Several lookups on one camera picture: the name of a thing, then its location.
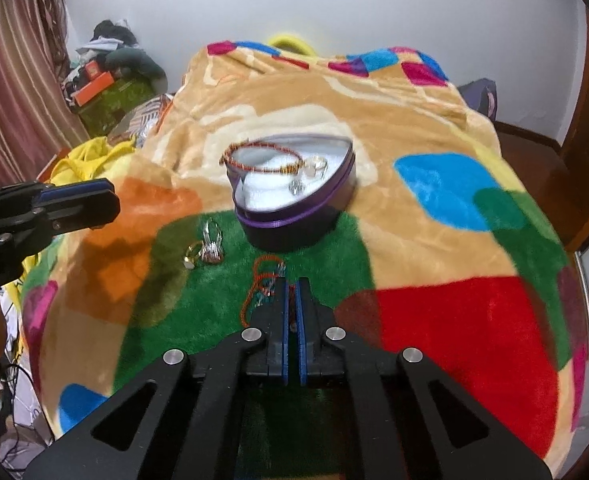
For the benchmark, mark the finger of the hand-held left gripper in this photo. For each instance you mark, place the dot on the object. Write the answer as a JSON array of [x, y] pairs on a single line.
[[84, 210], [74, 190]]

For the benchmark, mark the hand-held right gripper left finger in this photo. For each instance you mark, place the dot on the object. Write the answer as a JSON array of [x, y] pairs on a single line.
[[286, 355]]

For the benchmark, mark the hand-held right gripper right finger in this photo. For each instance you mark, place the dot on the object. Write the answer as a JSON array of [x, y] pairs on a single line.
[[301, 340]]

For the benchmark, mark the purple heart-shaped tin box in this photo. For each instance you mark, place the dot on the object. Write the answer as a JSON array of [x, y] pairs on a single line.
[[299, 210]]

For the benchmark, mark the yellow cloth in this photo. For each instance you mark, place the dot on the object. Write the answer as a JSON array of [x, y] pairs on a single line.
[[82, 162]]

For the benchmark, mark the green patterned cloth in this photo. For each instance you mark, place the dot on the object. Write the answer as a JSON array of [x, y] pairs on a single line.
[[119, 102]]

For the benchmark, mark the orange box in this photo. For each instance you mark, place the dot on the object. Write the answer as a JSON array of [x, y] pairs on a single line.
[[92, 87]]

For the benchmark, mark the striped curtain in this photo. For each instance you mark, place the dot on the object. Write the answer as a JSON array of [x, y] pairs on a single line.
[[14, 85]]

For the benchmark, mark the silver rings on blanket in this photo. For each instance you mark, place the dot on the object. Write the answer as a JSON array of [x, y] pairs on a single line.
[[213, 242]]

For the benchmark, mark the colourful patchwork fleece blanket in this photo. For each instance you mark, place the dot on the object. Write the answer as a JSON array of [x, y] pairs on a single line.
[[424, 260]]

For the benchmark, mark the pile of dark clothes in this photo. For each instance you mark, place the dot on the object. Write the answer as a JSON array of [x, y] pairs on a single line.
[[122, 47]]

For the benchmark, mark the purple bag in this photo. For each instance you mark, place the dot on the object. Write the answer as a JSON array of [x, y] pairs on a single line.
[[482, 96]]

